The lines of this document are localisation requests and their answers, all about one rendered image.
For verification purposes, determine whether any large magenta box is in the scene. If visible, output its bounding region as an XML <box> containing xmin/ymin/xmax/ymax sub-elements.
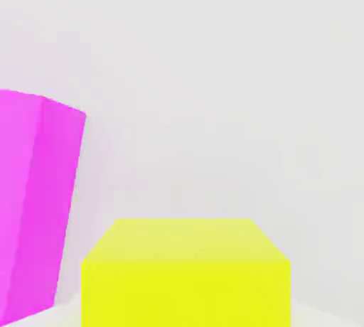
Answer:
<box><xmin>0</xmin><ymin>89</ymin><xmax>87</xmax><ymax>327</ymax></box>

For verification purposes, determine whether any small yellow cube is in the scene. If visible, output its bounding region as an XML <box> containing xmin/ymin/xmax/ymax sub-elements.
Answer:
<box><xmin>80</xmin><ymin>218</ymin><xmax>291</xmax><ymax>327</ymax></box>

